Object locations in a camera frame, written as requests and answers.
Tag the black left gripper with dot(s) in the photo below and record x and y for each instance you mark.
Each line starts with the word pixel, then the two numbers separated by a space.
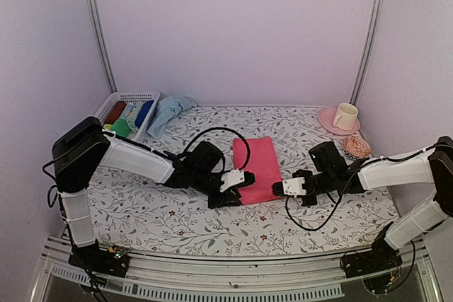
pixel 226 200

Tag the cream mug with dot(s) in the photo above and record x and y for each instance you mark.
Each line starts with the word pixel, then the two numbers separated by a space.
pixel 345 116

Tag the green rolled towel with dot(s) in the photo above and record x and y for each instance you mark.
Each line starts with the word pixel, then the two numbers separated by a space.
pixel 121 128

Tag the left aluminium post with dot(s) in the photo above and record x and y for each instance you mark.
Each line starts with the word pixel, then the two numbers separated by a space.
pixel 101 44

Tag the teal patterned rolled towel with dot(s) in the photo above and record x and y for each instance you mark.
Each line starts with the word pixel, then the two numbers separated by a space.
pixel 131 111

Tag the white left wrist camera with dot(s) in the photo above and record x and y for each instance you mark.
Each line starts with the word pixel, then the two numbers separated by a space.
pixel 231 178

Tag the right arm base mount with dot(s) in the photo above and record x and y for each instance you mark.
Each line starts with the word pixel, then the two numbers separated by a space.
pixel 355 264

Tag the white plastic basket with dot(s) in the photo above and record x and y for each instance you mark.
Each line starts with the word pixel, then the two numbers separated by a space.
pixel 108 104

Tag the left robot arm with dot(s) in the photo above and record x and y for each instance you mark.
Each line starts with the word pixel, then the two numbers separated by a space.
pixel 87 146

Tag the aluminium post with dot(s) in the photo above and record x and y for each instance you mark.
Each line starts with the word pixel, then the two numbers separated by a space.
pixel 101 44
pixel 372 28

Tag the pink saucer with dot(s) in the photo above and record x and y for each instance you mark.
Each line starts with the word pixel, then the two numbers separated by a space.
pixel 326 116

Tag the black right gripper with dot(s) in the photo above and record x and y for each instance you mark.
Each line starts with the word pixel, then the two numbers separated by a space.
pixel 309 201

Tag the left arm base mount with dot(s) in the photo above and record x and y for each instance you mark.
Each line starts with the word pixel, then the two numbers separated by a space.
pixel 92 258

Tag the dark red rolled towel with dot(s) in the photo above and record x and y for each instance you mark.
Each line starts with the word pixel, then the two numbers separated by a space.
pixel 115 113

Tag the floral tablecloth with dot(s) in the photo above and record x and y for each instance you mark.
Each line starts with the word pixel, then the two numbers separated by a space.
pixel 130 210

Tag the right aluminium post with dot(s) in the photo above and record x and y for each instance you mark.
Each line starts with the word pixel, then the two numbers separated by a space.
pixel 372 28

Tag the pink towel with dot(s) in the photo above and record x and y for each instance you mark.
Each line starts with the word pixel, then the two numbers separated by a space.
pixel 263 164

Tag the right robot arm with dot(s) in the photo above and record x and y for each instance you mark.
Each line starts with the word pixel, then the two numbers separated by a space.
pixel 431 165

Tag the front aluminium rail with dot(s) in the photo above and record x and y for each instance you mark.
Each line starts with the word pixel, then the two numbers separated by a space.
pixel 154 276

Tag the blue rolled towel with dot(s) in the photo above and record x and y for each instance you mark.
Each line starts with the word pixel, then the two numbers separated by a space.
pixel 143 113

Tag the light blue towel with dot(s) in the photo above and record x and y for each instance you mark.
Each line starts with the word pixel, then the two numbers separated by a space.
pixel 168 108

